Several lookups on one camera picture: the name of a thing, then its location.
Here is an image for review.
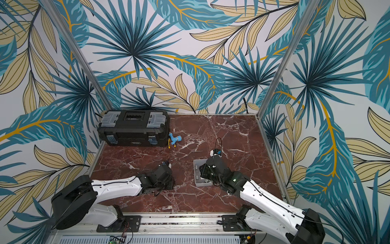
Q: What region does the right metal frame post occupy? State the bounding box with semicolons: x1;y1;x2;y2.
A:
257;1;320;121

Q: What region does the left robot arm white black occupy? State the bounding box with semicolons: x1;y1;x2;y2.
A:
51;161;174;232

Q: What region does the black plastic toolbox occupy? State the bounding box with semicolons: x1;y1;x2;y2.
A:
97;110;170;147

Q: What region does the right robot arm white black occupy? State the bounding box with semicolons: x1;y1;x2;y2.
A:
199;155;326;244

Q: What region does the metal frame post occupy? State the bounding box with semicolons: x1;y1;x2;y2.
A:
257;1;320;121
42;0;113;110

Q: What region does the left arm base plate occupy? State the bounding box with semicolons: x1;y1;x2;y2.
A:
96;216;142;233

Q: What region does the left metal frame post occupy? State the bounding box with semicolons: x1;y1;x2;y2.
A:
42;0;113;110

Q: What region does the blue yellow clamp tool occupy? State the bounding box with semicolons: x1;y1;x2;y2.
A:
168;132;182;148

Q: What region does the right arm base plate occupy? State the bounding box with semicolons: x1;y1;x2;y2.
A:
217;215;258;232

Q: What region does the translucent plastic storage box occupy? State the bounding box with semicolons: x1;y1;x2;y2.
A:
193;159;213;188

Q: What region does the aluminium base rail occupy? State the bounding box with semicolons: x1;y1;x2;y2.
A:
45;212;311;244

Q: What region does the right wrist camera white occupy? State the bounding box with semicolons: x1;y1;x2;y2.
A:
210;148;222;158

